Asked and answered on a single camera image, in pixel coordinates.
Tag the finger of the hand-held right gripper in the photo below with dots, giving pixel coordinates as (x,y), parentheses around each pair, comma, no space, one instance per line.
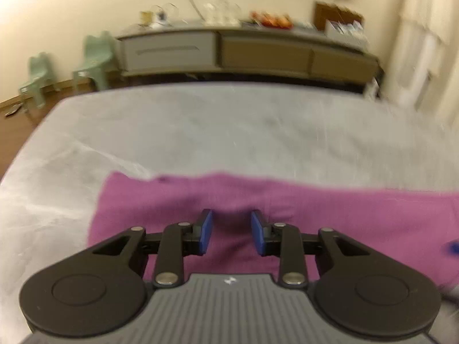
(453,247)

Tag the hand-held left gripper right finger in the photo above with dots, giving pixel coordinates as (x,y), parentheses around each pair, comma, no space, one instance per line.
(259,233)

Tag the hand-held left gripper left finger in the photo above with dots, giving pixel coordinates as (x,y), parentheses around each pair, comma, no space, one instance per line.
(206,233)

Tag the purple fleece pants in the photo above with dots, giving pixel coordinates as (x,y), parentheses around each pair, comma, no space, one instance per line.
(358,222)

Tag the grey and brown sideboard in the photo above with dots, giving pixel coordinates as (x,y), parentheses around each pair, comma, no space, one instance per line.
(251,52)

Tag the large green plastic chair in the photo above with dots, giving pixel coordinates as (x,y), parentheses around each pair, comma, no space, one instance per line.
(95,57)

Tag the cream curtain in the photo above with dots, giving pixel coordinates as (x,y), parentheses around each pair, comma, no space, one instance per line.
(426,36)

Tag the orange items on cabinet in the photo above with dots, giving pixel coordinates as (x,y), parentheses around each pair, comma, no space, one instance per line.
(271,19)

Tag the white storage box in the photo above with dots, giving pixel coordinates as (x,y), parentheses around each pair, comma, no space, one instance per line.
(346,34)

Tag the clear glassware set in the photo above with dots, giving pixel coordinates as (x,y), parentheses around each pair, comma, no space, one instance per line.
(221,10)

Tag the yellow jar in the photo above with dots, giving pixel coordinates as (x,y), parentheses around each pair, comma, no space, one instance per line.
(146,18)

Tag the small dark floor object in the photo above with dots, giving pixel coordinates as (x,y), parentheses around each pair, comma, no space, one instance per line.
(12,110)

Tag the small green plastic chair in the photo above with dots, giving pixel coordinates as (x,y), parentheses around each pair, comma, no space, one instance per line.
(36,79)

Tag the brown framed board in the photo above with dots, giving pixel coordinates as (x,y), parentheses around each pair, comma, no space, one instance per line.
(333,10)

